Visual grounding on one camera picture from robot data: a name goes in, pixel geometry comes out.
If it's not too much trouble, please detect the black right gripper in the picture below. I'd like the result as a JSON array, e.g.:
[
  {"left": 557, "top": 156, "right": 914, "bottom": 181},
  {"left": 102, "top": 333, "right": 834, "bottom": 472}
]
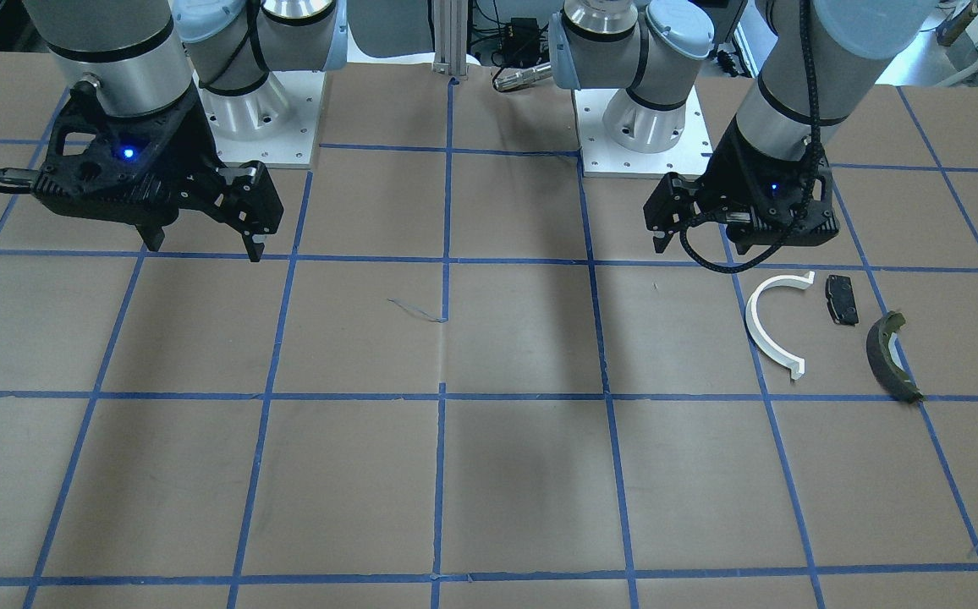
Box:
[{"left": 0, "top": 74, "right": 284, "bottom": 263}]

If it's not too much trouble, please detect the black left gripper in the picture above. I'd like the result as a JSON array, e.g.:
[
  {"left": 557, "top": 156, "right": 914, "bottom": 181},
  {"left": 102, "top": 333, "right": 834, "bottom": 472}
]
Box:
[{"left": 643, "top": 120, "right": 840, "bottom": 255}]

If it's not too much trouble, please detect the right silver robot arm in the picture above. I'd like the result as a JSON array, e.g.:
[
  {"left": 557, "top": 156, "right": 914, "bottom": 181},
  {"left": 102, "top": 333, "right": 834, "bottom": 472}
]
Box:
[{"left": 0, "top": 1, "right": 349, "bottom": 262}]

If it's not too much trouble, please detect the black brake pad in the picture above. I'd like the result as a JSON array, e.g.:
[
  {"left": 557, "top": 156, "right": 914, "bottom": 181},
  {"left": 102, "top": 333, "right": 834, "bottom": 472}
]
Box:
[{"left": 825, "top": 274, "right": 860, "bottom": 326}]

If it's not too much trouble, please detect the green curved brake shoe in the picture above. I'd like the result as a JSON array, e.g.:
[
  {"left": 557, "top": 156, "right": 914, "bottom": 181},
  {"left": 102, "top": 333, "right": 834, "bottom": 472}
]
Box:
[{"left": 865, "top": 310, "right": 925, "bottom": 403}]

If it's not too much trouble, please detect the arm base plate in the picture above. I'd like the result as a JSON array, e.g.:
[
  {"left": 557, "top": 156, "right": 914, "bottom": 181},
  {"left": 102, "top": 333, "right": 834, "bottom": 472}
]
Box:
[
  {"left": 573, "top": 89, "right": 713, "bottom": 178},
  {"left": 200, "top": 72, "right": 327, "bottom": 168}
]

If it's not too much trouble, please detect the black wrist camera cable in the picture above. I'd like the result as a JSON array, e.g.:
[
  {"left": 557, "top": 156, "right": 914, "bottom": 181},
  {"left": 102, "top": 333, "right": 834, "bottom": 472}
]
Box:
[{"left": 679, "top": 0, "right": 828, "bottom": 274}]

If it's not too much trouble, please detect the white curved plastic bracket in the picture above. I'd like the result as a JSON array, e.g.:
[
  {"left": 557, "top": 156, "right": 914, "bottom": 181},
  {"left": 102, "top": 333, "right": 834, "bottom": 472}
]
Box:
[{"left": 744, "top": 271, "right": 816, "bottom": 381}]

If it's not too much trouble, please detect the aluminium frame post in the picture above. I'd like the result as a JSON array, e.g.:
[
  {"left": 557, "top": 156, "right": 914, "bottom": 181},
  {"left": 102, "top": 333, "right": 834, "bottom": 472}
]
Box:
[{"left": 431, "top": 0, "right": 470, "bottom": 81}]

